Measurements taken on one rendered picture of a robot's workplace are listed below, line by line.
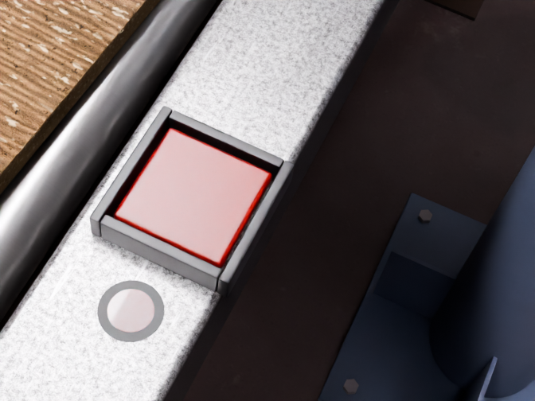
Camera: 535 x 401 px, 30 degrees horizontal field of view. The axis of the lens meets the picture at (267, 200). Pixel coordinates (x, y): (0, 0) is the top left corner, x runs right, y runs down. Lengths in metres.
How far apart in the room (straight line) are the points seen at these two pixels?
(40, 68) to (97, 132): 0.04
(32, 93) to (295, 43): 0.15
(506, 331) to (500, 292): 0.07
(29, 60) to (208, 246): 0.14
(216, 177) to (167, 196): 0.03
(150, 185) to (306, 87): 0.11
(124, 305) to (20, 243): 0.06
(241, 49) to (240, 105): 0.04
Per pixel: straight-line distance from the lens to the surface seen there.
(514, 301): 1.23
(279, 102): 0.55
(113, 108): 0.54
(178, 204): 0.49
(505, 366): 1.38
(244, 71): 0.56
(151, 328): 0.48
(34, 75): 0.53
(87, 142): 0.53
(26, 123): 0.52
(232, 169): 0.51
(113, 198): 0.49
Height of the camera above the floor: 1.36
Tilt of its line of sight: 60 degrees down
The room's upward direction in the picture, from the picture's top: 10 degrees clockwise
